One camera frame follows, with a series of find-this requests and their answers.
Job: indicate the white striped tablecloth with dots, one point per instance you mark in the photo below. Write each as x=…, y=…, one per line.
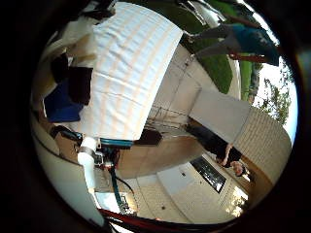
x=129, y=71

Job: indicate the person in black clothes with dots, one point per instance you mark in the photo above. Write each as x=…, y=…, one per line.
x=226, y=152

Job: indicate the teal table clamp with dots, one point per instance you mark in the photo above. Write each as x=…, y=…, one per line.
x=116, y=143

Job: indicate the white cylindrical post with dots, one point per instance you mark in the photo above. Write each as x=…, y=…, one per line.
x=87, y=155

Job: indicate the person in teal shirt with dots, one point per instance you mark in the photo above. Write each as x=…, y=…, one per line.
x=246, y=39

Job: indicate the blue plastic container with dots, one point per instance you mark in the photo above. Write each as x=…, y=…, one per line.
x=61, y=106

